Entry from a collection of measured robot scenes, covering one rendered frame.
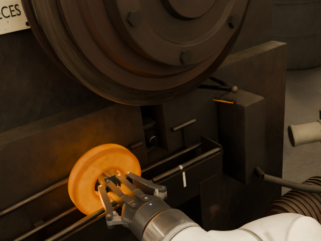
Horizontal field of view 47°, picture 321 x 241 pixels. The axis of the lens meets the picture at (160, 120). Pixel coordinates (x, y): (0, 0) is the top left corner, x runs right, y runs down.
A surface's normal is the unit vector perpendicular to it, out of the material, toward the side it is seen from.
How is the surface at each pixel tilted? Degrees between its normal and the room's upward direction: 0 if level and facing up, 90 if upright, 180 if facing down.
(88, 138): 90
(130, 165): 93
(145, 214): 26
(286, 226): 20
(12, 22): 90
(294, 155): 0
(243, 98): 0
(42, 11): 90
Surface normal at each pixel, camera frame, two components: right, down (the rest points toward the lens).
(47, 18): 0.56, 0.31
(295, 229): 0.04, -0.69
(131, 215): -0.09, -0.88
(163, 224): -0.32, -0.74
